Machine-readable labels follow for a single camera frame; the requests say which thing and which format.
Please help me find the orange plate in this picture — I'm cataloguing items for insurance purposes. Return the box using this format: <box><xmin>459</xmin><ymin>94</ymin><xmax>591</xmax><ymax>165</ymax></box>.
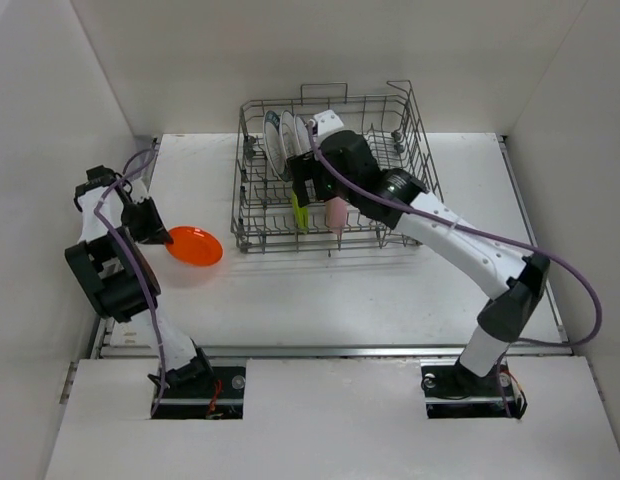
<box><xmin>166</xmin><ymin>226</ymin><xmax>223</xmax><ymax>267</ymax></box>

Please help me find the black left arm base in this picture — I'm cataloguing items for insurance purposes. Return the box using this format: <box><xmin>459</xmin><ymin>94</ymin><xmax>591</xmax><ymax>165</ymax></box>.
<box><xmin>150</xmin><ymin>364</ymin><xmax>247</xmax><ymax>420</ymax></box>

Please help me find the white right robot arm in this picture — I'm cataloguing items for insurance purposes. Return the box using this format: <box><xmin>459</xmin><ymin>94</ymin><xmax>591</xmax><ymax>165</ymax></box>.
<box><xmin>289</xmin><ymin>130</ymin><xmax>550</xmax><ymax>394</ymax></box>

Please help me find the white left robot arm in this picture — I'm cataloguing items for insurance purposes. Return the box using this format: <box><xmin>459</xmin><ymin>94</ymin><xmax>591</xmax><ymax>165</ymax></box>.
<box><xmin>64</xmin><ymin>165</ymin><xmax>216</xmax><ymax>397</ymax></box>

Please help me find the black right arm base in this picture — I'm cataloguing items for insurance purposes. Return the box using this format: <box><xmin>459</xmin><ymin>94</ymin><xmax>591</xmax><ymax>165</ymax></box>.
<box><xmin>421</xmin><ymin>361</ymin><xmax>528</xmax><ymax>420</ymax></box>

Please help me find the pink plate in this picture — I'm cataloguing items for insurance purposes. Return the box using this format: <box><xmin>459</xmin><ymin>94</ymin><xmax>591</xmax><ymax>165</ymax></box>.
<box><xmin>325</xmin><ymin>197</ymin><xmax>348</xmax><ymax>235</ymax></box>

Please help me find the patterned white plate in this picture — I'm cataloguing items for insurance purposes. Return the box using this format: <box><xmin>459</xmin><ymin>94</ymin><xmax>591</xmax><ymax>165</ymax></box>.
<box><xmin>293</xmin><ymin>115</ymin><xmax>312</xmax><ymax>156</ymax></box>

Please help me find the white blue-rimmed plate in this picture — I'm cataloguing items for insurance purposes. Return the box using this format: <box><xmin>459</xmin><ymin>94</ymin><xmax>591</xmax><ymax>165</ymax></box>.
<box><xmin>279</xmin><ymin>110</ymin><xmax>298</xmax><ymax>165</ymax></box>

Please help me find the white plate with green rim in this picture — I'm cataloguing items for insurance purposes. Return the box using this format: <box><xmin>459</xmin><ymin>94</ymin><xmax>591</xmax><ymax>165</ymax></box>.
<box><xmin>263</xmin><ymin>110</ymin><xmax>292</xmax><ymax>182</ymax></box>

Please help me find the grey wire dish rack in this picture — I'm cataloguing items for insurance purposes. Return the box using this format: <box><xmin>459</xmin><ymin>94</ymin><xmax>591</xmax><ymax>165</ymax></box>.
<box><xmin>231</xmin><ymin>80</ymin><xmax>442</xmax><ymax>254</ymax></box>

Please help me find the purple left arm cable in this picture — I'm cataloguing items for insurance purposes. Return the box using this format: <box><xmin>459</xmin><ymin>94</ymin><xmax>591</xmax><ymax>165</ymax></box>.
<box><xmin>92</xmin><ymin>147</ymin><xmax>167</xmax><ymax>416</ymax></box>

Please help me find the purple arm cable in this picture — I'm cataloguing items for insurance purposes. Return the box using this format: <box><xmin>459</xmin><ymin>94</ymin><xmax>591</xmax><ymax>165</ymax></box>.
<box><xmin>92</xmin><ymin>147</ymin><xmax>167</xmax><ymax>416</ymax></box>
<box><xmin>305</xmin><ymin>115</ymin><xmax>602</xmax><ymax>419</ymax></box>

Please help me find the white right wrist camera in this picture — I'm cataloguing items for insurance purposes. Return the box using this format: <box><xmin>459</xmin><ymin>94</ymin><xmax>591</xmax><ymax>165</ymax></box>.
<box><xmin>311</xmin><ymin>110</ymin><xmax>345</xmax><ymax>143</ymax></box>

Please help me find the front aluminium rail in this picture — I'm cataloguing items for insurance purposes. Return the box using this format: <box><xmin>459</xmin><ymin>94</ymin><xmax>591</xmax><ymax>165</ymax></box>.
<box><xmin>95</xmin><ymin>344</ymin><xmax>574</xmax><ymax>358</ymax></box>

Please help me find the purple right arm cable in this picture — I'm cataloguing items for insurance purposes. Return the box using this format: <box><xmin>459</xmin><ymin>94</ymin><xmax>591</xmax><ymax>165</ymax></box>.
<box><xmin>305</xmin><ymin>115</ymin><xmax>602</xmax><ymax>419</ymax></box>

